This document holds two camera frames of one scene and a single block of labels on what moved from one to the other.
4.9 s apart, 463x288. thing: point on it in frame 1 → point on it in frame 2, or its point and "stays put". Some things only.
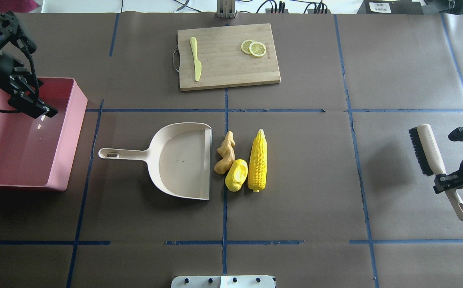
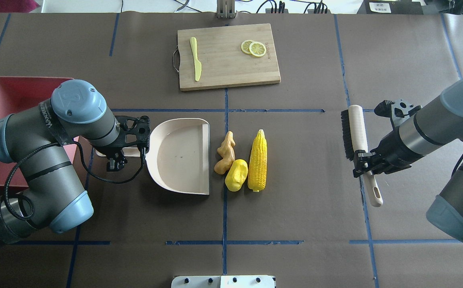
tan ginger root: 226,152 stays put
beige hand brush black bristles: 432,164 → 355,138
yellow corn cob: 257,168 stays put
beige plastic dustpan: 179,159 stays put
